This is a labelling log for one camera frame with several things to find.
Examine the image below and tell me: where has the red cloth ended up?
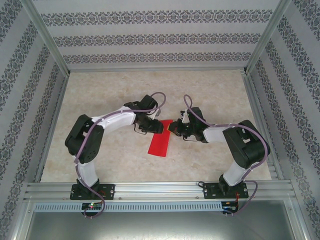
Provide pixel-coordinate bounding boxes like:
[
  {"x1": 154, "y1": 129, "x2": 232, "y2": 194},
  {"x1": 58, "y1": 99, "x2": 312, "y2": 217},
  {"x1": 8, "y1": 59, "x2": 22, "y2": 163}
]
[{"x1": 146, "y1": 119, "x2": 174, "y2": 158}]

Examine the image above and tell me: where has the aluminium mounting rail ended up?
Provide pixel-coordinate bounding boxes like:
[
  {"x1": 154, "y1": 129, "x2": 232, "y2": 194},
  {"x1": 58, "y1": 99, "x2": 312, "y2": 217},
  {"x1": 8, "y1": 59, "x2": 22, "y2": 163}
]
[{"x1": 23, "y1": 180, "x2": 295, "y2": 201}]

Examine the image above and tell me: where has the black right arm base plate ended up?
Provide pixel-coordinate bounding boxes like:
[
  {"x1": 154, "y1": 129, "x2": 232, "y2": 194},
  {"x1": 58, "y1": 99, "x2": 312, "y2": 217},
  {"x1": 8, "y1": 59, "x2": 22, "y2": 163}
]
[{"x1": 203, "y1": 182, "x2": 250, "y2": 200}]

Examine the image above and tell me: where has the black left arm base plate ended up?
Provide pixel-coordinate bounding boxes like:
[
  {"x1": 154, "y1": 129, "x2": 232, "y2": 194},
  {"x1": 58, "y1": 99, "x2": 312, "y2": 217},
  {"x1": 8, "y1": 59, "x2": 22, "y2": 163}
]
[{"x1": 69, "y1": 183, "x2": 116, "y2": 201}]

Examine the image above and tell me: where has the slotted grey cable duct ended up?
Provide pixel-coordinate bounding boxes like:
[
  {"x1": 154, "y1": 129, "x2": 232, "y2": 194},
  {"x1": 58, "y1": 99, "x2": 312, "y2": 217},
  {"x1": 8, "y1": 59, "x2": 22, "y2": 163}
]
[{"x1": 33, "y1": 201, "x2": 224, "y2": 213}]

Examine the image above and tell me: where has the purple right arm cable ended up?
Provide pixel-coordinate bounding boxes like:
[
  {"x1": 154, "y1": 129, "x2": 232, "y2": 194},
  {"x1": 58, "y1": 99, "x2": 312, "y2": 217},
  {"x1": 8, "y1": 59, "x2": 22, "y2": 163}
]
[{"x1": 183, "y1": 94, "x2": 273, "y2": 219}]

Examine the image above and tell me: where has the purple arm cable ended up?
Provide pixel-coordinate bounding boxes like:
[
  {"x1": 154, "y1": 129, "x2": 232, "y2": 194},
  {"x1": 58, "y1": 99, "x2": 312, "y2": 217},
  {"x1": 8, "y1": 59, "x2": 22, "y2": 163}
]
[
  {"x1": 183, "y1": 94, "x2": 273, "y2": 219},
  {"x1": 74, "y1": 91, "x2": 168, "y2": 220}
]

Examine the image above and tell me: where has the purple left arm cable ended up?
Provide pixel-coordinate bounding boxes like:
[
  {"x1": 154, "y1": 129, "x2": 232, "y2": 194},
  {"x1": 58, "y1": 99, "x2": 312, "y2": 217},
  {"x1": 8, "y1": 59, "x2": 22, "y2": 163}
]
[{"x1": 74, "y1": 91, "x2": 168, "y2": 220}]

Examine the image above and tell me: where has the aluminium frame post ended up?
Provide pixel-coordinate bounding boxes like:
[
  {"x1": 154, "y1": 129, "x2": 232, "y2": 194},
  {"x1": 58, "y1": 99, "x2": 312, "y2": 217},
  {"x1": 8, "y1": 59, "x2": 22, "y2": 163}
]
[
  {"x1": 23, "y1": 0, "x2": 71, "y2": 75},
  {"x1": 243, "y1": 0, "x2": 293, "y2": 75}
]

